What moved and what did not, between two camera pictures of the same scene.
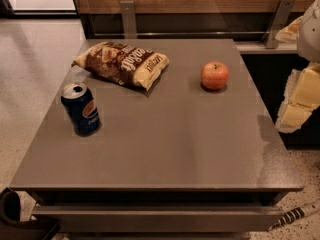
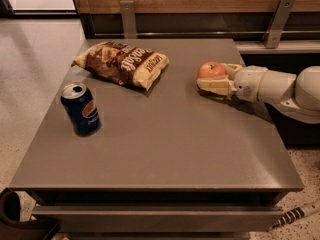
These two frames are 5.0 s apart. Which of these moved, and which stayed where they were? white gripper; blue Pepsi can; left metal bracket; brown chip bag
Moved: white gripper
Stayed: left metal bracket; brown chip bag; blue Pepsi can
